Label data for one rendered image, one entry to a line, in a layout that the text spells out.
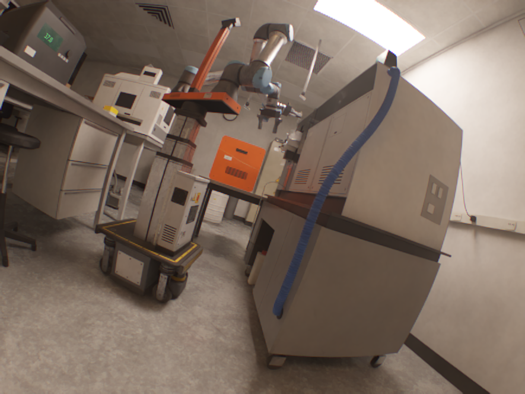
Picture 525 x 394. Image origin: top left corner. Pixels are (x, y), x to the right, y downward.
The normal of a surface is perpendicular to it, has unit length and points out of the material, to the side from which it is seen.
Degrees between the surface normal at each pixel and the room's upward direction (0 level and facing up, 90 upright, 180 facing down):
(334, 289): 90
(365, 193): 90
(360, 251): 90
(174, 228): 90
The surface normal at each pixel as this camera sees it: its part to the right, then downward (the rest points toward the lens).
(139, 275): 0.02, 0.01
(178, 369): 0.32, -0.95
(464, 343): -0.93, -0.32
